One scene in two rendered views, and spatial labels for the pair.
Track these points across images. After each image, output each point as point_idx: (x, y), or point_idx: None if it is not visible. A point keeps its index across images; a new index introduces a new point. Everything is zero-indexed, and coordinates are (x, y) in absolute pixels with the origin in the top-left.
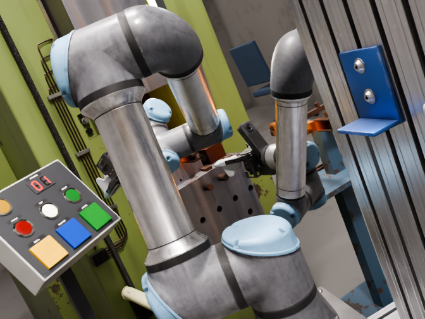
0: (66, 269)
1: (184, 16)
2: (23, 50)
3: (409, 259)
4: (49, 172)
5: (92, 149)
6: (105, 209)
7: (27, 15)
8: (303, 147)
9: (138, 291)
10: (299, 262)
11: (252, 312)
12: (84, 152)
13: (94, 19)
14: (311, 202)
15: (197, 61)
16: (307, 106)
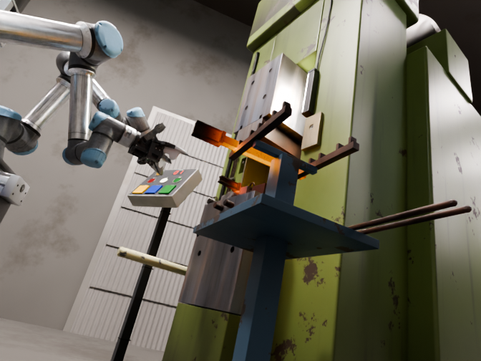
0: (146, 205)
1: (332, 87)
2: None
3: None
4: (187, 170)
5: (236, 180)
6: (174, 190)
7: None
8: (69, 104)
9: (185, 266)
10: None
11: (183, 345)
12: (230, 178)
13: (249, 98)
14: (75, 150)
15: (61, 64)
16: (72, 76)
